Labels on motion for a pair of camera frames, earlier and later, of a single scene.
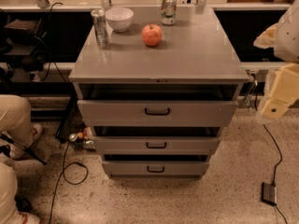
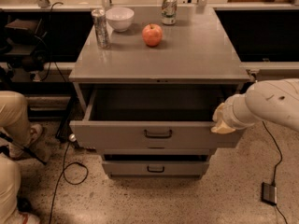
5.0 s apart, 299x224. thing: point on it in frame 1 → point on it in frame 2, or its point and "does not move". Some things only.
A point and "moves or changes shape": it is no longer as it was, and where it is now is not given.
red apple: [151, 35] does not move
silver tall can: [100, 24] does not move
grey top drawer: [157, 113] moves or changes shape
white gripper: [288, 36] → [227, 113]
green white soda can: [168, 8] does not move
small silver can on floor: [73, 137] does not move
